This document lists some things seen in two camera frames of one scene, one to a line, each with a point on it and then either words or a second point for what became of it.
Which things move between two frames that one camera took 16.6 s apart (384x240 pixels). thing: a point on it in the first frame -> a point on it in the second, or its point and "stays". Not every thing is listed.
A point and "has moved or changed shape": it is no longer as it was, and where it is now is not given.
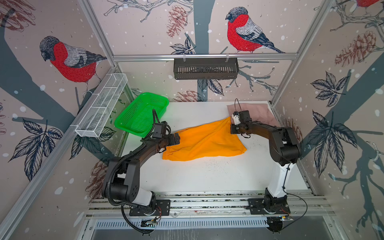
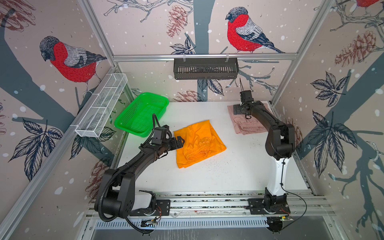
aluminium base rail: [304, 203] stays
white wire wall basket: [100, 103] stays
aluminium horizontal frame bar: [142, 58] stays
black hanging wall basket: [195, 68] stays
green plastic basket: [137, 118] stays
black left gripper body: [171, 140] -> [173, 145]
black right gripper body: [236, 128] -> [240, 108]
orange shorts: [215, 139] has moved or changed shape
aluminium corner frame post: [324, 9] stays
